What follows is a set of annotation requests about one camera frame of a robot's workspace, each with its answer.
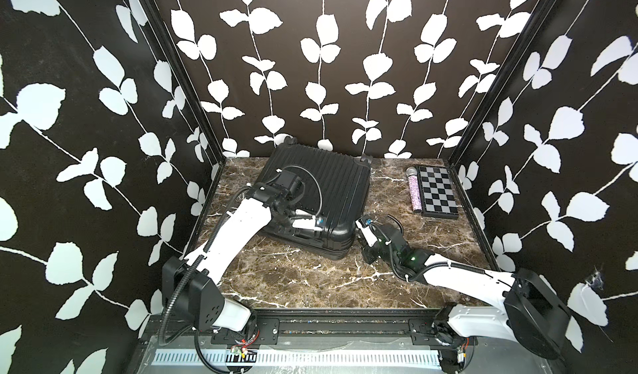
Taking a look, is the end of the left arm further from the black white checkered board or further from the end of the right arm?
Answer: the black white checkered board

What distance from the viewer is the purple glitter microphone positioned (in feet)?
3.38

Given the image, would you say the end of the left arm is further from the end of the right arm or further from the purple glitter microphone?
the purple glitter microphone

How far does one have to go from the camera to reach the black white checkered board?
1.03 meters

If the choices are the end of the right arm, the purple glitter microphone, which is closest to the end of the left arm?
the end of the right arm

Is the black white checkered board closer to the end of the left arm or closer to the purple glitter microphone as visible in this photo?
the purple glitter microphone

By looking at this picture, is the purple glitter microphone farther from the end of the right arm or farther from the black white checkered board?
the end of the right arm

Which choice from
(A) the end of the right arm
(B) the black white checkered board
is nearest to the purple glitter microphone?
(B) the black white checkered board
